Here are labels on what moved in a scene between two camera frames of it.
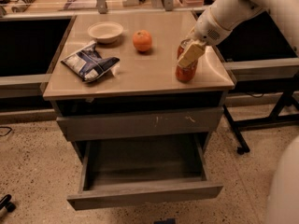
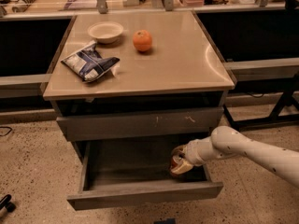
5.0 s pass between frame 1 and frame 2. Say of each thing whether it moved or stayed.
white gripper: moved
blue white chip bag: stayed
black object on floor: stayed
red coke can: moved
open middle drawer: stayed
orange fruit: stayed
